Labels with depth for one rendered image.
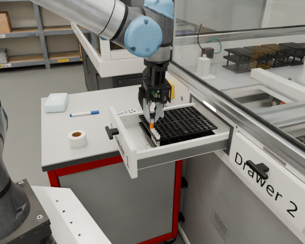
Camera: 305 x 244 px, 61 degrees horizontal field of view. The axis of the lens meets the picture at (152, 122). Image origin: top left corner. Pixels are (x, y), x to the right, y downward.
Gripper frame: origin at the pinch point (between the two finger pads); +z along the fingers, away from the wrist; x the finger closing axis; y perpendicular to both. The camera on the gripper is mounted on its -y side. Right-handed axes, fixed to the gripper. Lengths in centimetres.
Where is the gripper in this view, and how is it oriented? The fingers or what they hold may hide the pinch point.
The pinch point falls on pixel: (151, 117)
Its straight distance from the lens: 84.1
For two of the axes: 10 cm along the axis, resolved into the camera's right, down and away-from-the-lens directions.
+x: 9.7, -0.8, 2.2
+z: -0.4, 8.6, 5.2
